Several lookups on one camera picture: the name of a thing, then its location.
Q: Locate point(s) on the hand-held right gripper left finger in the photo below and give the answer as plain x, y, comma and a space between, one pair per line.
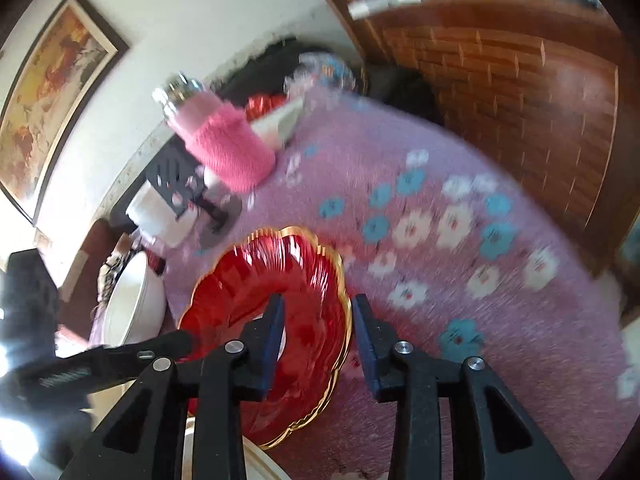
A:
272, 332

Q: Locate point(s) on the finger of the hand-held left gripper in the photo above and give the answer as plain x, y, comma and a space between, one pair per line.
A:
130, 362

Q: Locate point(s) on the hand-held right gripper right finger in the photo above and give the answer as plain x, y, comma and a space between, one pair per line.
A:
362, 347

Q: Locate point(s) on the red glass plate gold rim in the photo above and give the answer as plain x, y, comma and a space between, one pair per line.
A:
310, 285

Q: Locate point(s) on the white bowl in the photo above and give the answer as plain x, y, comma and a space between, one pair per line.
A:
135, 300

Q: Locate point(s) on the cream plastic plate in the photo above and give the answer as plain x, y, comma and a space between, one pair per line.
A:
261, 465

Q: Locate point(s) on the dark red armchair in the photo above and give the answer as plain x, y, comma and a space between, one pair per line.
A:
85, 280

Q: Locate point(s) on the leopard print cloth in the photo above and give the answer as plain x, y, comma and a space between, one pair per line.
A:
112, 272

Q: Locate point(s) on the white jar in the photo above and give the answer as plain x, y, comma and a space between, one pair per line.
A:
155, 215

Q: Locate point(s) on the purple floral tablecloth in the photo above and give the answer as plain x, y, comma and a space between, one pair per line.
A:
350, 170

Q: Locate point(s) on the black stand with round base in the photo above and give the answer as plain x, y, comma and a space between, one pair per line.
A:
172, 172

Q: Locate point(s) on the pink knit-sleeved bottle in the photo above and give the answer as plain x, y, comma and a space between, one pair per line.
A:
225, 145

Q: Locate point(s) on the white paper roll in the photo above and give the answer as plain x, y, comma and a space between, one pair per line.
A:
280, 122

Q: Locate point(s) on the red plastic bag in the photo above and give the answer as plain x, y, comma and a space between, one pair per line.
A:
262, 106

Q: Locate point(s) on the clear plastic bag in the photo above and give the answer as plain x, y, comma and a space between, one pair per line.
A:
320, 75

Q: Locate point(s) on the black sofa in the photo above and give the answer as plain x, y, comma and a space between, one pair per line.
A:
270, 67

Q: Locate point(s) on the silver metal tube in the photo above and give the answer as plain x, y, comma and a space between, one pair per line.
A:
382, 0

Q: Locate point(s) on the small wall poster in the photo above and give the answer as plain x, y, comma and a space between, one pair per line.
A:
43, 239

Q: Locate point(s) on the framed wall painting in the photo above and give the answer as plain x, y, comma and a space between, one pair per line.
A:
50, 100

